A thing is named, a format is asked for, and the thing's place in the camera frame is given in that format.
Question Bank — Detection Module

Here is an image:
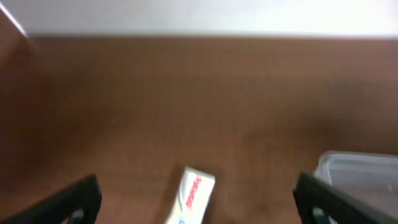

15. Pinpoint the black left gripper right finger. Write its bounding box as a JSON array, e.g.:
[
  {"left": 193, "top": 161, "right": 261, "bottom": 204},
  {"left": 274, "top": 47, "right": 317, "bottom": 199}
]
[{"left": 293, "top": 172, "right": 397, "bottom": 224}]

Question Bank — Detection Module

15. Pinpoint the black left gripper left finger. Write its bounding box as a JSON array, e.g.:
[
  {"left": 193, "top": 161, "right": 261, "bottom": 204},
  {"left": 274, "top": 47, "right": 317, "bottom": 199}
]
[{"left": 1, "top": 174, "right": 102, "bottom": 224}]

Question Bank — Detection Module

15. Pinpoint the clear plastic container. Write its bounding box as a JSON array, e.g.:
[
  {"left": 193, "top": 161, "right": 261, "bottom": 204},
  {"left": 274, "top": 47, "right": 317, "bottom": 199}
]
[{"left": 315, "top": 151, "right": 397, "bottom": 219}]

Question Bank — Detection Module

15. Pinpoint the white Panadol box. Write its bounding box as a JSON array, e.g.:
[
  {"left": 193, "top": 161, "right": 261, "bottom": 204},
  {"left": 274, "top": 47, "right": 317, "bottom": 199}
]
[{"left": 164, "top": 166, "right": 216, "bottom": 224}]

